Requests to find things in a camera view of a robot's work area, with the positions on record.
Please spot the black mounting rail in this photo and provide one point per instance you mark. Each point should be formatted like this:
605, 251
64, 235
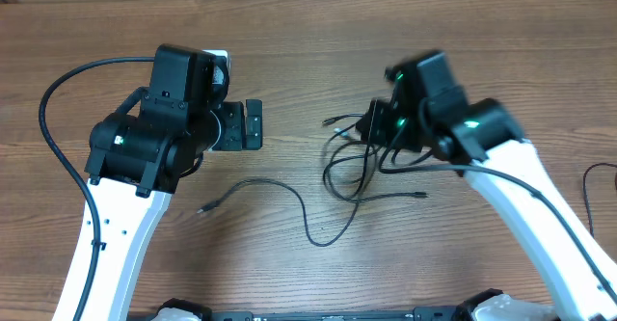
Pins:
332, 315

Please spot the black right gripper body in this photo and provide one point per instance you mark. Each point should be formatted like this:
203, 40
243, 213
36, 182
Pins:
383, 124

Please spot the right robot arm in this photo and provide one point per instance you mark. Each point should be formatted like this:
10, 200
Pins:
485, 145

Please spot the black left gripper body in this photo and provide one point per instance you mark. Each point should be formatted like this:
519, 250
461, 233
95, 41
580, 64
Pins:
231, 129

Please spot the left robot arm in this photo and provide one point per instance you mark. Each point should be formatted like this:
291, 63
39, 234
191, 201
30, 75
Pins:
138, 154

